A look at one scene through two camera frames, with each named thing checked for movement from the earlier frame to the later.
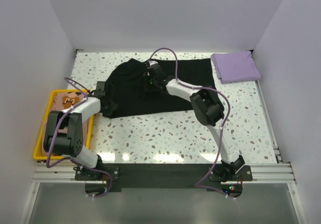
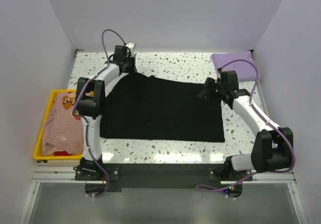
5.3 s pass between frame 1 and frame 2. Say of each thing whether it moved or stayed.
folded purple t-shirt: stayed
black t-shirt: moved
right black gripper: moved
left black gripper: moved
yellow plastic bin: stayed
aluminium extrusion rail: stayed
